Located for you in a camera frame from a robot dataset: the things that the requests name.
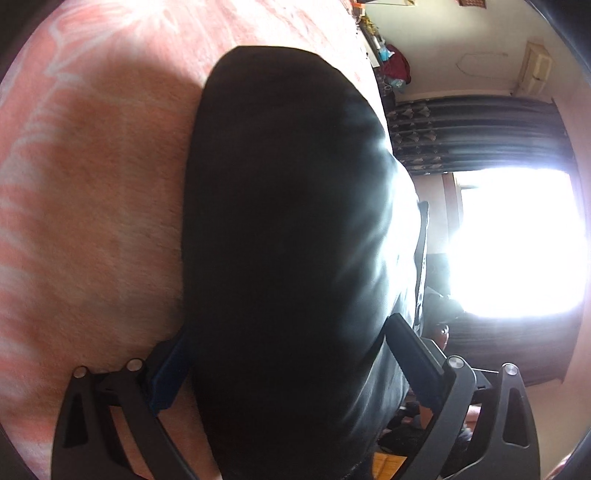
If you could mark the pink patterned bed blanket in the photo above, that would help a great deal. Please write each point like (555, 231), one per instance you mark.
(97, 110)

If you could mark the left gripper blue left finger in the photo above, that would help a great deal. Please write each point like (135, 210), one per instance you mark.
(168, 365)

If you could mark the red hanging garment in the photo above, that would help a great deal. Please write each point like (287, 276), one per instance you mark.
(396, 69)

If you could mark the black quilted pants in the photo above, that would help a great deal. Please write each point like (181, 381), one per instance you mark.
(299, 235)

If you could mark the dark striped curtain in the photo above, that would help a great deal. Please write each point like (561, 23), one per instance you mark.
(478, 132)

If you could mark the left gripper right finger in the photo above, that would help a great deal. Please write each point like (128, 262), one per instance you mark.
(423, 371)

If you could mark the beige wall box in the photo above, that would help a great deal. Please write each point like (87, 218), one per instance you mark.
(535, 71)

